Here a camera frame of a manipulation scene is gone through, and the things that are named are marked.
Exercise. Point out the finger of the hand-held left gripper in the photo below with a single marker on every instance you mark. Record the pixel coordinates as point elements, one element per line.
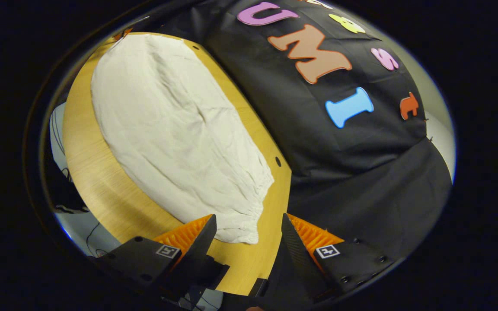
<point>123,33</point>

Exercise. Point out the cream white jeans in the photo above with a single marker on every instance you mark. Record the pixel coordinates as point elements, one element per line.
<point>171,129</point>

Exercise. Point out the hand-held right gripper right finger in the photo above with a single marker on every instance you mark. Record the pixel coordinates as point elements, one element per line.
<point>296,259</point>

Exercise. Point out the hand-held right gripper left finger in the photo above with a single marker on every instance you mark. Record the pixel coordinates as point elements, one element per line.
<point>193,259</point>

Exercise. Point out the black backdrop cloth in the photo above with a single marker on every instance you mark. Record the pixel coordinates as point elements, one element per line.
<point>361,172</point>

